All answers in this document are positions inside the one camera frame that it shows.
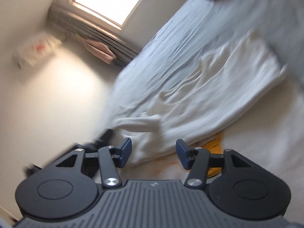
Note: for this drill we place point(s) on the white printed shirt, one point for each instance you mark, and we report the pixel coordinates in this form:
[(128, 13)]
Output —
[(225, 83)]

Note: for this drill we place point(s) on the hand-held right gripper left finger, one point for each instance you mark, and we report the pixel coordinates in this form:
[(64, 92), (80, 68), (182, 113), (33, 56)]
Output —
[(125, 152)]

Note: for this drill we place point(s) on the hanging pink garment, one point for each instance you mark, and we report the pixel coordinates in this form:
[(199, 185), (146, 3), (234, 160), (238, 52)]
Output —
[(101, 51)]

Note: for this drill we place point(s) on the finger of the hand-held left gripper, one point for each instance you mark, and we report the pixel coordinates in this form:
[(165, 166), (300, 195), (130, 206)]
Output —
[(106, 136)]

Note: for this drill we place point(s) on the white box with red label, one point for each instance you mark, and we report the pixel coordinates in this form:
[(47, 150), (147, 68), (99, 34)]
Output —
[(35, 49)]

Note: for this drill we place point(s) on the grey radiator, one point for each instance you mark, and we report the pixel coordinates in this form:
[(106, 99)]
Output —
[(95, 35)]

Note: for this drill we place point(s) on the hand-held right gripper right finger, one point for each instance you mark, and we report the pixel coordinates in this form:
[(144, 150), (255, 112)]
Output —
[(182, 154)]

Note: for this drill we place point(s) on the window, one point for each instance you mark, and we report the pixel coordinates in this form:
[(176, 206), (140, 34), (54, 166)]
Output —
[(106, 0)]

